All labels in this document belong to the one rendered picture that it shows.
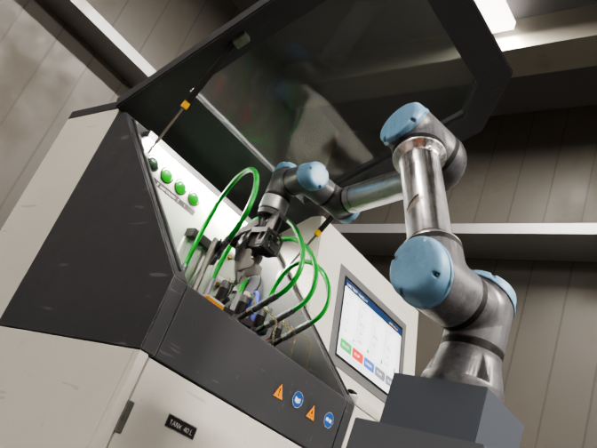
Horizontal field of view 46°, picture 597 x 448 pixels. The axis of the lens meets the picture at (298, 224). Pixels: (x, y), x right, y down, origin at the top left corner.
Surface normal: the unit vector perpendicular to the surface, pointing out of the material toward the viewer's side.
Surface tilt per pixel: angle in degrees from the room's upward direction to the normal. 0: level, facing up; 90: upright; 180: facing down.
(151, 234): 90
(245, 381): 90
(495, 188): 90
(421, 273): 96
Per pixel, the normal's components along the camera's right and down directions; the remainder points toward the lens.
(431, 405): -0.55, -0.53
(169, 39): 0.77, 0.00
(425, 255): -0.72, -0.41
